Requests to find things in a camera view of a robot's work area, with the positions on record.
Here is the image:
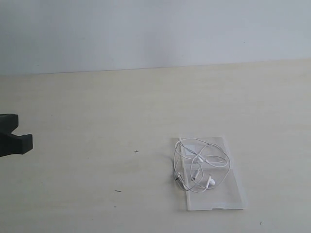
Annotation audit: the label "white sticker in case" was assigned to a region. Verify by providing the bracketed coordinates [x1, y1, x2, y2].
[184, 145, 197, 155]

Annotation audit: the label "white wired earphones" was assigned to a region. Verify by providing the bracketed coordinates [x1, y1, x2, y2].
[173, 137, 231, 194]

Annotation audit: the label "clear plastic hinged case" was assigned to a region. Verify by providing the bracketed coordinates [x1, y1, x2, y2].
[173, 137, 246, 211]

